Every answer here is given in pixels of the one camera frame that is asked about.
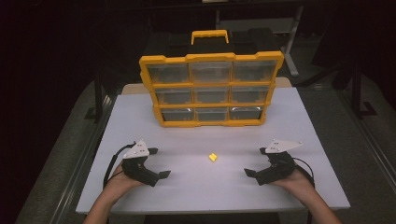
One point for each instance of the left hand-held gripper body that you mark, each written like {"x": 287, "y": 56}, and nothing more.
{"x": 137, "y": 169}

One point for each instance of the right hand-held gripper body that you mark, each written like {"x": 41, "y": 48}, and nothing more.
{"x": 277, "y": 169}

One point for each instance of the small yellow block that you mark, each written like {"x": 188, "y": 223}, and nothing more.
{"x": 213, "y": 157}

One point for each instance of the clear plastic drawer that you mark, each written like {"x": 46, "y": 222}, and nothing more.
{"x": 211, "y": 72}

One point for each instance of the yellow and black organizer cabinet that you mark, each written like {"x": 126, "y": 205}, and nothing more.
{"x": 211, "y": 57}

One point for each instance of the person's left hand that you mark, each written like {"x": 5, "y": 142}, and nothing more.
{"x": 120, "y": 183}

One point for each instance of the person's right hand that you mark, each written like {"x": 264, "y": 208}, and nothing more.
{"x": 297, "y": 185}

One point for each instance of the black metal stand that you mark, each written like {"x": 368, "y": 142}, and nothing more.
{"x": 98, "y": 93}
{"x": 356, "y": 90}

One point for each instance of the grid of clear drawers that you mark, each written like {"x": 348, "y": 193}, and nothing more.
{"x": 169, "y": 73}

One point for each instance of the metal floor rail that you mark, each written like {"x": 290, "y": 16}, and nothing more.
{"x": 370, "y": 138}
{"x": 84, "y": 161}

